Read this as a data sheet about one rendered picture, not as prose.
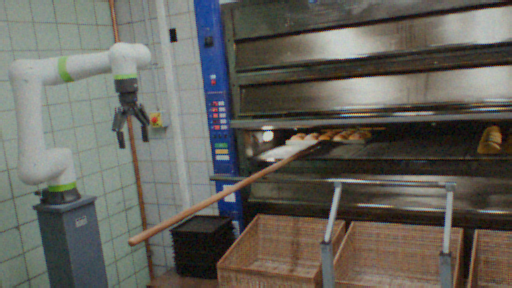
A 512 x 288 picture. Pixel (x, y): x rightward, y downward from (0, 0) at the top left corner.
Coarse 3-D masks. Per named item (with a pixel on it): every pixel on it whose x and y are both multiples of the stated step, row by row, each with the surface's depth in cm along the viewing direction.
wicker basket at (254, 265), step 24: (264, 216) 281; (240, 240) 265; (264, 240) 280; (288, 240) 272; (312, 240) 264; (336, 240) 244; (216, 264) 246; (240, 264) 265; (264, 264) 274; (288, 264) 270; (312, 264) 263
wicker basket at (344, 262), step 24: (360, 240) 251; (408, 240) 239; (432, 240) 234; (456, 240) 228; (336, 264) 227; (360, 264) 250; (384, 264) 244; (408, 264) 238; (432, 264) 233; (456, 264) 206
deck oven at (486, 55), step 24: (240, 0) 265; (480, 48) 211; (504, 48) 207; (240, 72) 278; (264, 72) 265; (288, 72) 259; (312, 72) 253; (336, 72) 246; (360, 72) 240; (240, 96) 277; (240, 144) 283; (264, 144) 303; (240, 168) 286; (264, 168) 278; (288, 168) 270; (312, 168) 263; (336, 168) 256; (360, 168) 250; (384, 168) 243; (408, 168) 237; (312, 216) 269; (336, 216) 262; (360, 216) 255; (384, 216) 249; (408, 216) 242; (432, 216) 236; (456, 216) 230; (480, 216) 225; (504, 216) 220
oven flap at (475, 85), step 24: (384, 72) 237; (408, 72) 232; (432, 72) 226; (456, 72) 221; (480, 72) 215; (504, 72) 211; (264, 96) 270; (288, 96) 262; (312, 96) 255; (336, 96) 248; (360, 96) 242; (384, 96) 236; (408, 96) 230; (432, 96) 224; (456, 96) 219; (480, 96) 214; (504, 96) 209
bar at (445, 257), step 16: (224, 176) 248; (240, 176) 244; (336, 192) 215; (448, 192) 193; (336, 208) 212; (448, 208) 189; (448, 224) 185; (448, 240) 182; (448, 256) 177; (448, 272) 178
